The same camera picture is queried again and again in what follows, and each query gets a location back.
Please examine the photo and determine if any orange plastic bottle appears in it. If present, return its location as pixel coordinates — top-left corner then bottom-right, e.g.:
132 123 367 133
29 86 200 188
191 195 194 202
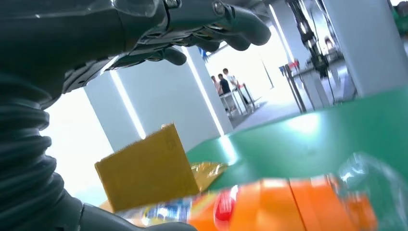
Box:
99 152 408 231

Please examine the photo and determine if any person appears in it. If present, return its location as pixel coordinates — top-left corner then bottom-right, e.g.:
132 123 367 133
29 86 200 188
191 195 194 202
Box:
222 67 239 90
217 73 231 96
210 75 222 96

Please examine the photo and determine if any yellow cardboard box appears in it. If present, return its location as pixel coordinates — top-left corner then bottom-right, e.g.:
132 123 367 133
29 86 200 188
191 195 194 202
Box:
94 123 229 213

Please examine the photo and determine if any green table mat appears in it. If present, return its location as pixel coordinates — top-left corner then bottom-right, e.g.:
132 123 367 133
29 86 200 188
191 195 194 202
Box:
186 88 408 192

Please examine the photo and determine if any metal frame table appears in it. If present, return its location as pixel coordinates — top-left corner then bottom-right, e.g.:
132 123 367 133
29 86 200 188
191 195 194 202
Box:
279 60 334 114
220 83 256 116

